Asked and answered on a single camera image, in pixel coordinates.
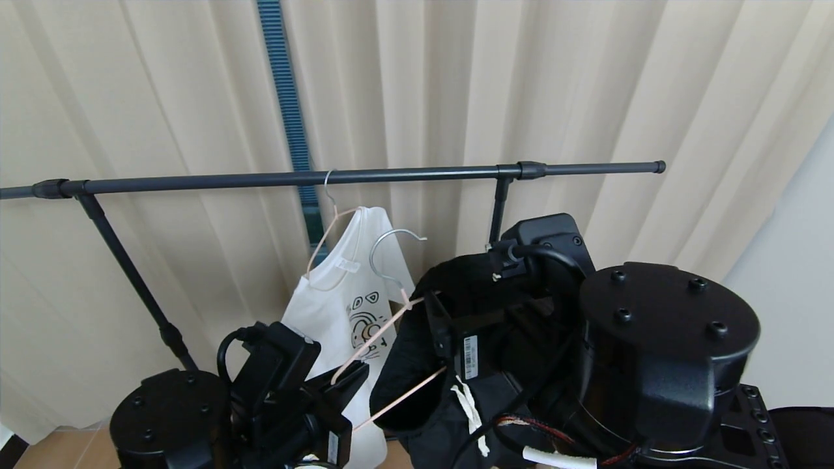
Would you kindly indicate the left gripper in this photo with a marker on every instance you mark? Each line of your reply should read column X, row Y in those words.
column 306, row 436

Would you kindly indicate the window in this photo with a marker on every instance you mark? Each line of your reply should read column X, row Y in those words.
column 287, row 98

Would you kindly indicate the black garment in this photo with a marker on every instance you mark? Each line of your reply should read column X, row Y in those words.
column 417, row 365

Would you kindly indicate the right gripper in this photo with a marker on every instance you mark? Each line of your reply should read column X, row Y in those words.
column 521, row 365

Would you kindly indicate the white printed t-shirt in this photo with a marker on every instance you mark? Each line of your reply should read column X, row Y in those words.
column 332, row 306

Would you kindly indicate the black clothes rack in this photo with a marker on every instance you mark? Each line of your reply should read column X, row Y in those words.
column 195, row 180

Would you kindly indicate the beige curtain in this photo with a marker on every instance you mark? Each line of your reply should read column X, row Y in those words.
column 130, row 85
column 586, row 85

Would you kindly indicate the pink clothes hanger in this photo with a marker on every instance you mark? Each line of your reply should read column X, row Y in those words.
column 374, row 339
column 322, row 241

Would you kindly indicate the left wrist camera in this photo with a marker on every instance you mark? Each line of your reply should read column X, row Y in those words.
column 273, row 365

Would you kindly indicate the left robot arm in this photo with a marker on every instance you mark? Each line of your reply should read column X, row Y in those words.
column 169, row 417

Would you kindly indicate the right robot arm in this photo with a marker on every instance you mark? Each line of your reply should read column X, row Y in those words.
column 664, row 358

